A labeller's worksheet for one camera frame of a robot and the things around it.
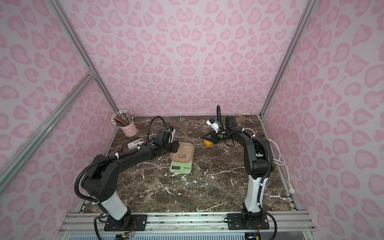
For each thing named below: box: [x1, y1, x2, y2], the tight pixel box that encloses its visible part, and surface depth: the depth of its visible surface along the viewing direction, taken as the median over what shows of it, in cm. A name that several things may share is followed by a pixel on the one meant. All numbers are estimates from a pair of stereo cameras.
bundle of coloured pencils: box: [111, 109, 135, 126], surface depth 105 cm
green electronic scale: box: [169, 159, 193, 174], surface depth 92 cm
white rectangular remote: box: [127, 138, 144, 150], surface depth 103 cm
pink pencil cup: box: [119, 121, 139, 137], surface depth 105 cm
